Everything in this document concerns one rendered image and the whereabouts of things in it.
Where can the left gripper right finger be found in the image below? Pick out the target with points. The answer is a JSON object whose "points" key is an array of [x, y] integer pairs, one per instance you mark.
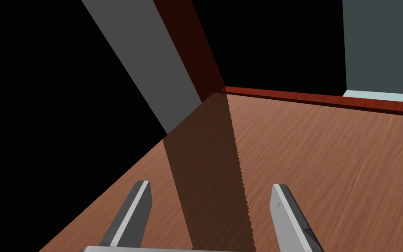
{"points": [[290, 227]]}

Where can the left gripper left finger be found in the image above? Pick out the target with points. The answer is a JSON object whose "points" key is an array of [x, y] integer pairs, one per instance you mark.
{"points": [[131, 220]]}

